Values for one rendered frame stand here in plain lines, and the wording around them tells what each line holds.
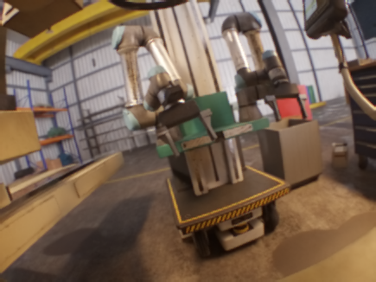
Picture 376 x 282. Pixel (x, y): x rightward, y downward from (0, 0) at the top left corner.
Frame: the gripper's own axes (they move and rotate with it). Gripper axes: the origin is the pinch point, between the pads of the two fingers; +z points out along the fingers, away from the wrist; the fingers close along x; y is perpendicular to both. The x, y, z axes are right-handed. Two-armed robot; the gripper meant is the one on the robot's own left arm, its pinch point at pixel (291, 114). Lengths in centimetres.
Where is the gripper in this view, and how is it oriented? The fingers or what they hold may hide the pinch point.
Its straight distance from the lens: 78.7
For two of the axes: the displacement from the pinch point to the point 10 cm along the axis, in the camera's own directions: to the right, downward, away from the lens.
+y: 0.0, -2.9, -9.6
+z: 1.3, 9.5, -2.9
